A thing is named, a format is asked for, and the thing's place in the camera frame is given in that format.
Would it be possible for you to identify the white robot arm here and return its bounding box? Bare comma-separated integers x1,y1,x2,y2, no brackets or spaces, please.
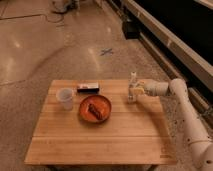
128,78,213,171

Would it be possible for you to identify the orange round plate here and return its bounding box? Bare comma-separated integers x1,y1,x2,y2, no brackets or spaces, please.
79,95,111,123

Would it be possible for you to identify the wooden table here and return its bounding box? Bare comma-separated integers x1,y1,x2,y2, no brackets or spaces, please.
25,80,176,165

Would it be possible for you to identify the translucent plastic cup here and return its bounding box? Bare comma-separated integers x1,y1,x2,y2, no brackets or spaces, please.
56,88,73,110

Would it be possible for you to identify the brown food piece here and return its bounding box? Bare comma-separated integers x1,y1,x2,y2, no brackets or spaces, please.
88,104,103,120

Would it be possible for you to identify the long beige rail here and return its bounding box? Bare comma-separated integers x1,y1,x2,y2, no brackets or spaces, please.
122,0,213,91

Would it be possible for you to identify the clear plastic bottle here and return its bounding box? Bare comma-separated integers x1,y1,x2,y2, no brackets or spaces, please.
128,72,137,102

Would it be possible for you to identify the grey equipment base with cables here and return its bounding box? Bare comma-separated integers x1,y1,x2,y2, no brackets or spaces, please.
50,0,80,14

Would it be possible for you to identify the dark rectangular box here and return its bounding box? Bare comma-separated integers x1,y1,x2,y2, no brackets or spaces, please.
77,83,99,93

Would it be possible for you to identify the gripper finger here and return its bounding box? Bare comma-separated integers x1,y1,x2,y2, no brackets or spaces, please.
130,88,145,95
129,83,140,88

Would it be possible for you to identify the black box on floor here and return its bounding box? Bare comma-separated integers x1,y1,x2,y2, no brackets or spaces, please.
122,22,139,39

